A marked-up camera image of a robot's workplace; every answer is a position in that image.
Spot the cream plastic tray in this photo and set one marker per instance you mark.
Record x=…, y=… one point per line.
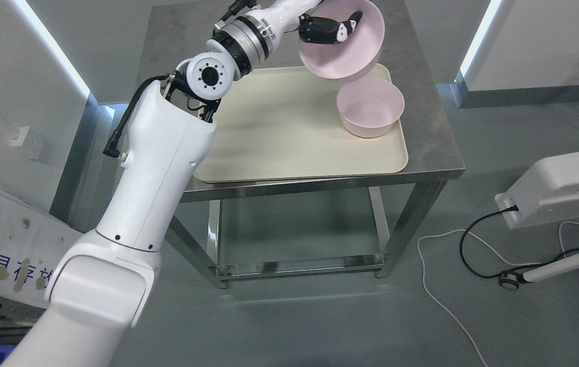
x=283, y=124

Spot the white machine with warning label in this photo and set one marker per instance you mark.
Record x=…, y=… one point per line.
x=547, y=192

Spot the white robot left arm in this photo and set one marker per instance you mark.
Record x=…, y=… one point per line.
x=101, y=286

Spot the white sign board with characters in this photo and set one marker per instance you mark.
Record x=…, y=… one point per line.
x=32, y=242

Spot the pink bowl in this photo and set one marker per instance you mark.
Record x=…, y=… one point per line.
x=358, y=54
x=370, y=107

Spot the white wall socket left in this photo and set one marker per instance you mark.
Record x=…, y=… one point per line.
x=29, y=143

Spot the white stand leg with caster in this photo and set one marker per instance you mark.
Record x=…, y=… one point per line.
x=512, y=280

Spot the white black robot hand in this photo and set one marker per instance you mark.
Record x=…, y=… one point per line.
x=318, y=30

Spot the stainless steel table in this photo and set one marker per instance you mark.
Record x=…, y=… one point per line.
x=400, y=202

